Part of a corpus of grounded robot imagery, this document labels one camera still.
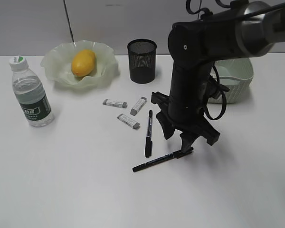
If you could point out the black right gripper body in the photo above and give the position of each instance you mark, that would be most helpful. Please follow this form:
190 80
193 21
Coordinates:
186 105

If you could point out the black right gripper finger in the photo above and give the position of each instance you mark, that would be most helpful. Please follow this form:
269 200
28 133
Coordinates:
187 139
167 128

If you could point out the black marker pen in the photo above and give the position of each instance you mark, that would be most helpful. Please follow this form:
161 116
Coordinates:
165 158
148 143

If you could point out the yellow mango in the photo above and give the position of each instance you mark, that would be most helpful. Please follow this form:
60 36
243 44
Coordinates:
83 63

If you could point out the clear water bottle green label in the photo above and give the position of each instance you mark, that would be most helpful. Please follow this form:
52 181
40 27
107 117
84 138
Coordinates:
30 93

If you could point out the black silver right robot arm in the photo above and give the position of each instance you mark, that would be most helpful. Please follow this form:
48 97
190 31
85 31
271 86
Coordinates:
244 29

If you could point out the grey white eraser upper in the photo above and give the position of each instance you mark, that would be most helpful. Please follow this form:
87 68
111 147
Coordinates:
137 107

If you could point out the grey white eraser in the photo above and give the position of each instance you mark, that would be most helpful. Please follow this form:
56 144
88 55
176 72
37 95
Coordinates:
128 121
114 103
137 107

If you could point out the grey white eraser lower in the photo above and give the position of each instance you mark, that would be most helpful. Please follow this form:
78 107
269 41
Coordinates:
128 121

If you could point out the pale green plastic basket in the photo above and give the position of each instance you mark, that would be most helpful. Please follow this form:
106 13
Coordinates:
236 74

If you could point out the black mesh pen holder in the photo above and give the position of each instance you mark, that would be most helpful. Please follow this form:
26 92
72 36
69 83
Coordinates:
142 60

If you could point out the grey white eraser left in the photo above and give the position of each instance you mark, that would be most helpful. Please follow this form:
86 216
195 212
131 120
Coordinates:
114 103

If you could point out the pale green wavy glass plate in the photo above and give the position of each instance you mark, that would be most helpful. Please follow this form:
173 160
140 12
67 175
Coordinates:
57 65

